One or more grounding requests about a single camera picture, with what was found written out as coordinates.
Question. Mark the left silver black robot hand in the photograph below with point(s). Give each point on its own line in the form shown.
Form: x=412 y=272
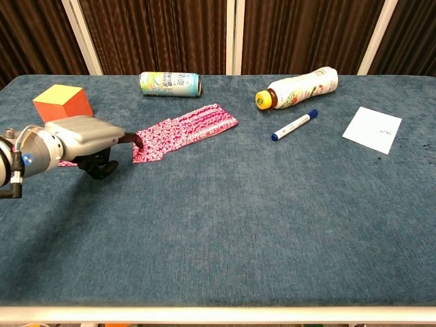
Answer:
x=85 y=134

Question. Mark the pink patterned cloth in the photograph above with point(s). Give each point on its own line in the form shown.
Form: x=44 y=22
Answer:
x=201 y=122

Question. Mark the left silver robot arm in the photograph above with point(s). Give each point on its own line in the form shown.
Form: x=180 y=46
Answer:
x=37 y=153

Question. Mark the orange yellow cube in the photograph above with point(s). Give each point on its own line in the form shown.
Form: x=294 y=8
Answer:
x=58 y=97

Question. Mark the light blue printed can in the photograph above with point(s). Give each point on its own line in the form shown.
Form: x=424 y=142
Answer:
x=170 y=83

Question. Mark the brown pleated curtain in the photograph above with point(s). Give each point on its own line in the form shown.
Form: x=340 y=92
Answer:
x=163 y=34

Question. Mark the blue velvet tablecloth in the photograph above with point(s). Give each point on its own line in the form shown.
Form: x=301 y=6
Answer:
x=218 y=221

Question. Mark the white marker with blue cap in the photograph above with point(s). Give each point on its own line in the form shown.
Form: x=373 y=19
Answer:
x=293 y=125

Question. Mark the white bottle with yellow cap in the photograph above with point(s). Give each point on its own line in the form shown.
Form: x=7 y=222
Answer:
x=303 y=89

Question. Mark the white paper sheet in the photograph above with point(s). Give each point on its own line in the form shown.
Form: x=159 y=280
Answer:
x=372 y=130

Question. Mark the white frame post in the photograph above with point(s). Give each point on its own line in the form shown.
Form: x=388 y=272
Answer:
x=378 y=34
x=235 y=34
x=81 y=34

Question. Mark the white table edge rail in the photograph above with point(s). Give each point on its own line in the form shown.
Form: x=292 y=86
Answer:
x=218 y=315

